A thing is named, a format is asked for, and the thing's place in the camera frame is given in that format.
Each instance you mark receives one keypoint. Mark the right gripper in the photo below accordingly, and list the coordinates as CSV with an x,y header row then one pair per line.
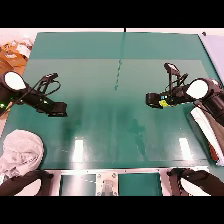
x,y
153,100

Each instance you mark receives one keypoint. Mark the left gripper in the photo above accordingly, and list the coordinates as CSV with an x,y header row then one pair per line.
x,y
56,109

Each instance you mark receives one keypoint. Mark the white T-shirt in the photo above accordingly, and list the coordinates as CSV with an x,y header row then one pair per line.
x,y
21,150

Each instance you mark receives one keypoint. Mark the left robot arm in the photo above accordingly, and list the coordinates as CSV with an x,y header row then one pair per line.
x,y
13,81

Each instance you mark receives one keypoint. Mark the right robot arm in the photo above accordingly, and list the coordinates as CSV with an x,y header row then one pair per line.
x,y
200,89

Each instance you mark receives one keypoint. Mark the white garment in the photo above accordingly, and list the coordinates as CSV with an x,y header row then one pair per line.
x,y
201,123

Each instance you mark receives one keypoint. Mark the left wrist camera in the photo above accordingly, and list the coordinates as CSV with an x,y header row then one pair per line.
x,y
50,76

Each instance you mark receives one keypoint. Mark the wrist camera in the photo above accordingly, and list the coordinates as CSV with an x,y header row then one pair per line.
x,y
50,76
171,68

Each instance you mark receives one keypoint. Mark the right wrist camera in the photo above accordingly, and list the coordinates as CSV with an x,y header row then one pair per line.
x,y
171,68

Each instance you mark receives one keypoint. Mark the silver frame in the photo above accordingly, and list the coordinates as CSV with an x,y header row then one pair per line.
x,y
106,183

